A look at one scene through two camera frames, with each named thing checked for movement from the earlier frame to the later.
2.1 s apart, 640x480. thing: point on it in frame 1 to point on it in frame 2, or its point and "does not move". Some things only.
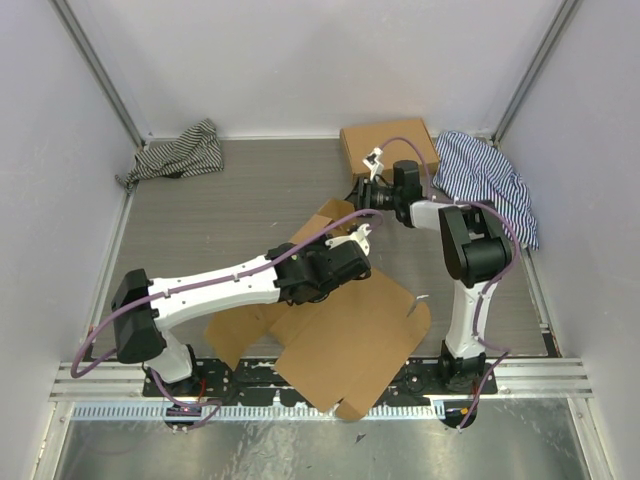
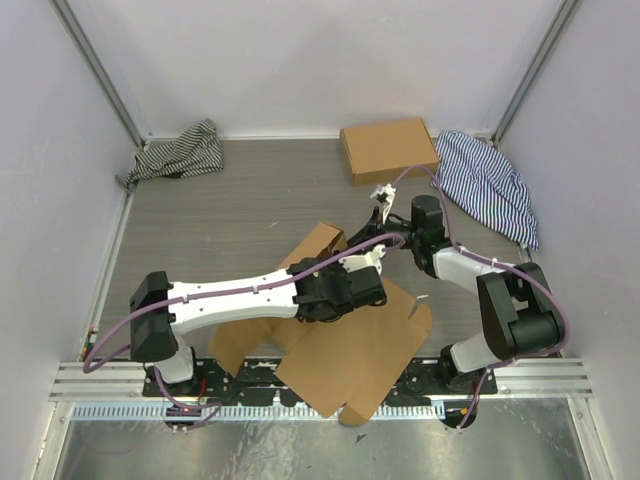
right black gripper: (364, 193) to (374, 229)
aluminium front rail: (123, 382) does not move
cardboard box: (343, 351) does not move
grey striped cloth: (197, 151) does not move
